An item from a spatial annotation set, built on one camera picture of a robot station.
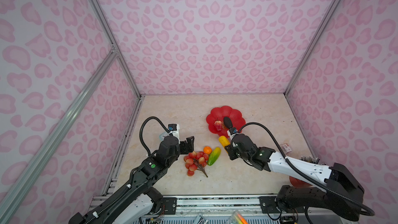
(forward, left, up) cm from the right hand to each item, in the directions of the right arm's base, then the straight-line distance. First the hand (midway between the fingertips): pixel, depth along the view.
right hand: (227, 146), depth 82 cm
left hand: (+1, +20, +9) cm, 22 cm away
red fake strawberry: (+18, +4, -6) cm, 19 cm away
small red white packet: (+4, -35, -8) cm, 36 cm away
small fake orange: (+1, +11, -6) cm, 12 cm away
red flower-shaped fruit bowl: (+28, +3, -9) cm, 29 cm away
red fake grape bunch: (-6, +17, -6) cm, 19 cm away
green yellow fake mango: (-3, +7, -7) cm, 10 cm away
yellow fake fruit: (+3, +2, +1) cm, 3 cm away
